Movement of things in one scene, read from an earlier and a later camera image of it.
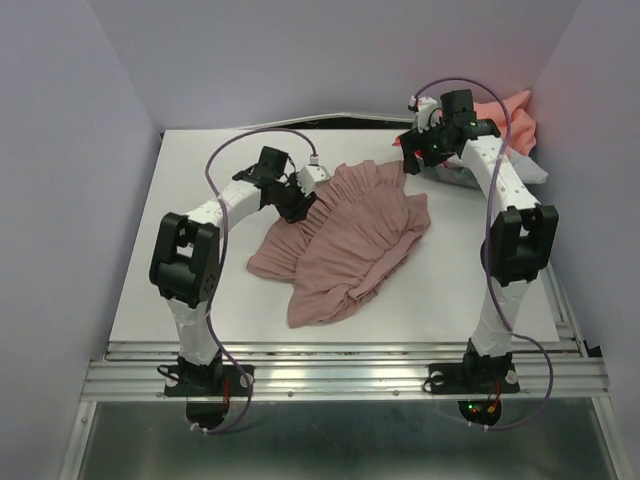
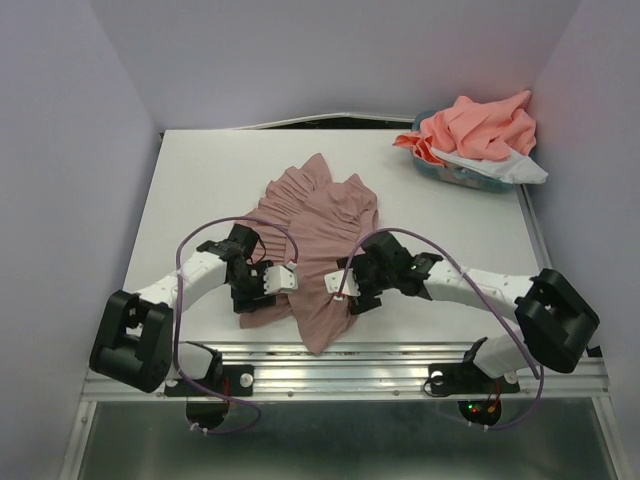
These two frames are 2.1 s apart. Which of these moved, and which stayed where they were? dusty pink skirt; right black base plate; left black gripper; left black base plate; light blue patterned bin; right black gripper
Moved: left black gripper; dusty pink skirt; right black gripper
Stayed: left black base plate; light blue patterned bin; right black base plate
